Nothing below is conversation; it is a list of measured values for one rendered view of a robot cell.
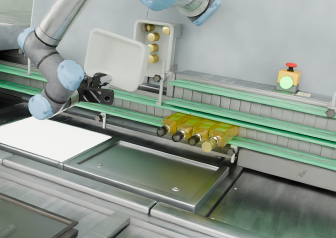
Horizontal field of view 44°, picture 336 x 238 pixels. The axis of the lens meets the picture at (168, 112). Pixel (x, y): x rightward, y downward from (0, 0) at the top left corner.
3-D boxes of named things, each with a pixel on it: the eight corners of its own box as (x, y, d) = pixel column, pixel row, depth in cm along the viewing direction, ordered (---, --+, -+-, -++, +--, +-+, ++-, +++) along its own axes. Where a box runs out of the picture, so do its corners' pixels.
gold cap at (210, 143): (204, 143, 136) (199, 147, 132) (209, 135, 135) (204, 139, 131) (212, 150, 135) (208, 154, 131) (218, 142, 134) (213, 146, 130)
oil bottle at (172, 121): (181, 120, 164) (157, 135, 145) (183, 107, 163) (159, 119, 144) (195, 123, 162) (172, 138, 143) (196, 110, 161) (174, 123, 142)
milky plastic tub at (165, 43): (140, 70, 182) (130, 73, 174) (144, 18, 176) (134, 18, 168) (176, 77, 175) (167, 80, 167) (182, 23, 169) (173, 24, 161)
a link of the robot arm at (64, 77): (48, 51, 112) (31, 77, 118) (73, 82, 111) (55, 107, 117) (68, 47, 119) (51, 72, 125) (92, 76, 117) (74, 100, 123)
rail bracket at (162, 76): (164, 100, 165) (149, 106, 154) (168, 58, 160) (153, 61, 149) (170, 101, 164) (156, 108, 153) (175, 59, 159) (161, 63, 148)
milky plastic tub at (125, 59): (104, 25, 152) (90, 26, 144) (158, 43, 144) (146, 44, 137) (96, 70, 157) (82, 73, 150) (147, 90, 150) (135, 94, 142)
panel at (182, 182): (33, 120, 184) (-32, 141, 154) (33, 113, 183) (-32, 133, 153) (228, 174, 150) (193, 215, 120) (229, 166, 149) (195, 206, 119)
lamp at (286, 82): (279, 86, 151) (277, 88, 148) (281, 74, 150) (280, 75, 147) (292, 89, 149) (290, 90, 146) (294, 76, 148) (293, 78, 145)
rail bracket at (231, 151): (233, 154, 159) (222, 165, 147) (235, 137, 157) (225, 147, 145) (243, 156, 157) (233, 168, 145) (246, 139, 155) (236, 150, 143)
